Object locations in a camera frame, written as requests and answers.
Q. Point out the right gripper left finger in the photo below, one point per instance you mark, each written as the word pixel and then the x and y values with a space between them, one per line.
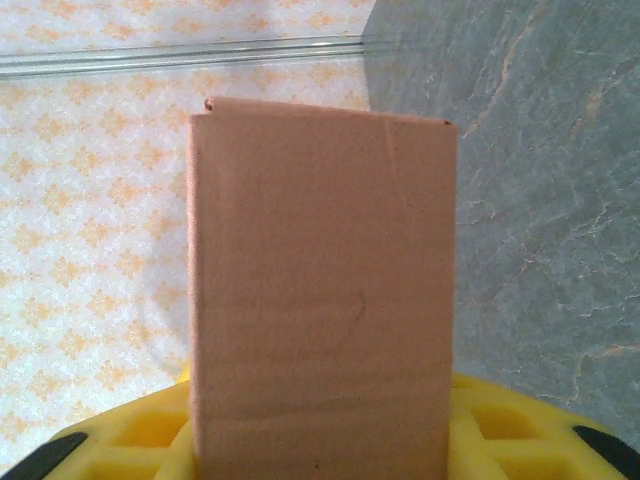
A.
pixel 135 435

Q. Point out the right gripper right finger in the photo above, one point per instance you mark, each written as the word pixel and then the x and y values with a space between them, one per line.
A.
pixel 505 430

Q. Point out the salmon pink paper box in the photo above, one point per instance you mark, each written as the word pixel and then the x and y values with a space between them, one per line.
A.
pixel 325 300

